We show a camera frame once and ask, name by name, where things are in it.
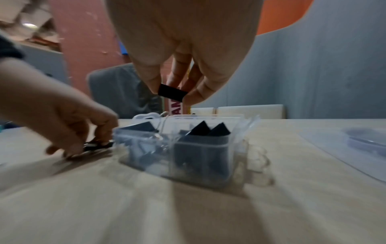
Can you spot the person's right hand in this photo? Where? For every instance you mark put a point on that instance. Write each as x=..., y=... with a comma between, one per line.
x=181, y=26

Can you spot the person's left hand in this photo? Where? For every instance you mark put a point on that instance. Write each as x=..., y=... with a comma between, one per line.
x=78, y=119

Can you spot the black binder clip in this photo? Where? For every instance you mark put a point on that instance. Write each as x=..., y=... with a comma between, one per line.
x=171, y=93
x=98, y=145

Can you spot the person's left forearm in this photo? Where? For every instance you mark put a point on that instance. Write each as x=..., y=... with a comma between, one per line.
x=24, y=93

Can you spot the grey chair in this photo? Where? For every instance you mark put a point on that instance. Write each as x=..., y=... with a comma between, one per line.
x=120, y=93

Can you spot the red and white sign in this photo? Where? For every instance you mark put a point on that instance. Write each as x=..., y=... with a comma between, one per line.
x=176, y=107

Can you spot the white chair backrest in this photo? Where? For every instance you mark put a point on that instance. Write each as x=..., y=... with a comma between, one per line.
x=251, y=111
x=203, y=111

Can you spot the dark sleeve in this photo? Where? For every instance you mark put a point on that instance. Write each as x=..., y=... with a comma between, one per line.
x=9, y=46

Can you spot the round ceiling light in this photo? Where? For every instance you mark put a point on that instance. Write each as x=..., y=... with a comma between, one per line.
x=29, y=24

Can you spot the pile of black clips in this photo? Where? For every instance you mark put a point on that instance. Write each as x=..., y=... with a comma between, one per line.
x=205, y=138

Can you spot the clear plastic compartment box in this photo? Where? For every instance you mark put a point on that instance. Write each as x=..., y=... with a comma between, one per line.
x=208, y=164

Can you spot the clear plastic packaging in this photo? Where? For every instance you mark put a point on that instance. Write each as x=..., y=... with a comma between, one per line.
x=352, y=152

